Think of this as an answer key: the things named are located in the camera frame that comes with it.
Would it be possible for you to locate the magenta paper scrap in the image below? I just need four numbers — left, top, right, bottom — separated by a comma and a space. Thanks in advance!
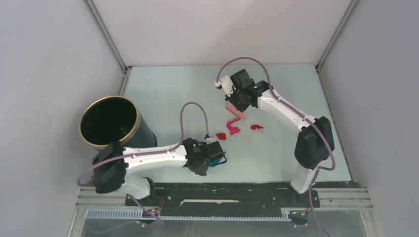
226, 118, 241, 136

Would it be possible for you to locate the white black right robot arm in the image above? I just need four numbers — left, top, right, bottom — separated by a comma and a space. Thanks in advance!
215, 69, 335, 206

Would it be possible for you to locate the black gold-rimmed bin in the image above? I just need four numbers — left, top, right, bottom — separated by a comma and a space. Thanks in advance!
79, 96, 157, 151

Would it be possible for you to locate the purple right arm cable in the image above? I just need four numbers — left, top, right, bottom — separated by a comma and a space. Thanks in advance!
216, 57, 336, 237

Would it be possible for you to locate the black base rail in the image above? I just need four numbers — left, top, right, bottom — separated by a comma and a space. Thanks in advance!
125, 183, 320, 218

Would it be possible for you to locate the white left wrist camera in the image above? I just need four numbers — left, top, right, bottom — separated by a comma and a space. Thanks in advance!
205, 137, 225, 159

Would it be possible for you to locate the small red paper scrap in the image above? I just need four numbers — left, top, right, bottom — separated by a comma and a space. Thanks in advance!
251, 124, 264, 130

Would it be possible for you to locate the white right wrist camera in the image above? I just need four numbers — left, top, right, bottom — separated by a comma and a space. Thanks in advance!
214, 76, 235, 97

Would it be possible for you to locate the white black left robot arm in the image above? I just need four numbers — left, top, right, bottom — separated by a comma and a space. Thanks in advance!
92, 137, 225, 206

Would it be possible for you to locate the aluminium frame rail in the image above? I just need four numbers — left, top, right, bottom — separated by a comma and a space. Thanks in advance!
76, 183, 373, 221

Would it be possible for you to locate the blue plastic dustpan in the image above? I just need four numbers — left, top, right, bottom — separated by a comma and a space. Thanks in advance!
209, 152, 228, 167

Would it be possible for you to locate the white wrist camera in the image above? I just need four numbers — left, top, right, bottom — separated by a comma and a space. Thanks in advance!
205, 137, 225, 159
214, 76, 235, 97

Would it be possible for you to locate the pink hand brush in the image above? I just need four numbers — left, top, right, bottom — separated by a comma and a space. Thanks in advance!
225, 102, 247, 120

